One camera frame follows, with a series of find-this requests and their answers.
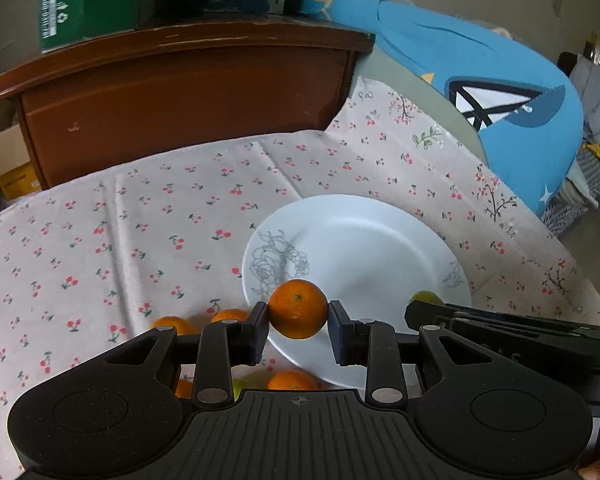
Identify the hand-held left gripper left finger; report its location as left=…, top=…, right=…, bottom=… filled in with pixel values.
left=100, top=302, right=271, bottom=408

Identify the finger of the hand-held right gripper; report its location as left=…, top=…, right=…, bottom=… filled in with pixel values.
left=404, top=301, right=600, bottom=343

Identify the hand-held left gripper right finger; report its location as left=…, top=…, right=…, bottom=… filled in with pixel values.
left=328, top=300, right=501, bottom=408

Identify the bright orange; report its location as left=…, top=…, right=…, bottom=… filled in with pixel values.
left=269, top=280, right=329, bottom=339

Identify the green jujube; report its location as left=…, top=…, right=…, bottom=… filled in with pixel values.
left=409, top=291, right=447, bottom=308
left=232, top=377, right=268, bottom=401

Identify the dark reddish orange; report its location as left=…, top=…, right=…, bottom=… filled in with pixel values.
left=266, top=370, right=320, bottom=392

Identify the white plate with grey flowers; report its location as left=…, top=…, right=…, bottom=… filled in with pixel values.
left=241, top=194, right=473, bottom=389

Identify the cherry print tablecloth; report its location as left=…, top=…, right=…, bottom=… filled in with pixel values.
left=0, top=76, right=600, bottom=480

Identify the grey checked cloth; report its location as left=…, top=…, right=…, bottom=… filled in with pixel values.
left=542, top=147, right=600, bottom=241

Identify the brown wooden cabinet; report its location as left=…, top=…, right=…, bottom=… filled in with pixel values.
left=0, top=14, right=376, bottom=191

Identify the grey green bed sheet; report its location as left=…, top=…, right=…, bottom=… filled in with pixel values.
left=352, top=47, right=488, bottom=168

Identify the blue printed pillow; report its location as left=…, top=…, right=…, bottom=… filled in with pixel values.
left=300, top=0, right=586, bottom=218

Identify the white yellow cardboard box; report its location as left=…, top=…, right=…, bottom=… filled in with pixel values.
left=0, top=125, right=43, bottom=201

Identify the green cardboard box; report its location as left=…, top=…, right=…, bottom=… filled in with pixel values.
left=39, top=0, right=141, bottom=54

